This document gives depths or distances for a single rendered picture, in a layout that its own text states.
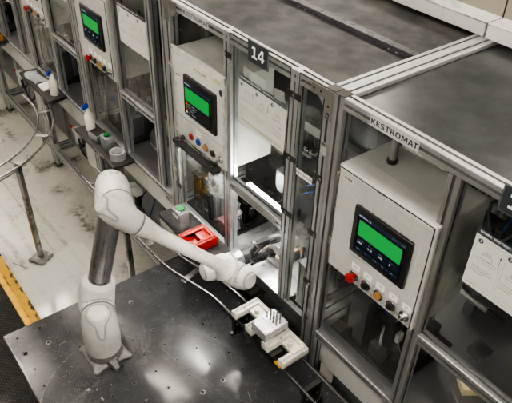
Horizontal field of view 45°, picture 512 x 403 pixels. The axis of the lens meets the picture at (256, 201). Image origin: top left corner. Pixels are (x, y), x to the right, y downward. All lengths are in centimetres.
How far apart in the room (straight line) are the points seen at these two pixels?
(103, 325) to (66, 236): 199
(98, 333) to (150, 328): 36
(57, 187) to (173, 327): 242
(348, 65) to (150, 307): 156
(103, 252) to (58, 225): 208
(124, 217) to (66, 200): 261
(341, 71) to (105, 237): 120
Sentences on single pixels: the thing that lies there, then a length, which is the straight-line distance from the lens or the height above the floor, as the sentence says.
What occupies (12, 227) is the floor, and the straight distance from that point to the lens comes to 486.
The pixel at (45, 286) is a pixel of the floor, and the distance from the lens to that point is 432.
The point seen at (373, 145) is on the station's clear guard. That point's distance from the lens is 200.
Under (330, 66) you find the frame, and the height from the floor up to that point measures 201.
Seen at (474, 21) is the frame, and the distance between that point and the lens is 262.
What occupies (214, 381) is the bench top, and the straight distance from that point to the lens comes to 282.
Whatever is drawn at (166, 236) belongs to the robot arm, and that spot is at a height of 130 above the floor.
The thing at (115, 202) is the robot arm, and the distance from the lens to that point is 241.
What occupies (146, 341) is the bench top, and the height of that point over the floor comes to 68.
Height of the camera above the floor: 296
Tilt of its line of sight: 38 degrees down
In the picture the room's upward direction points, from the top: 2 degrees clockwise
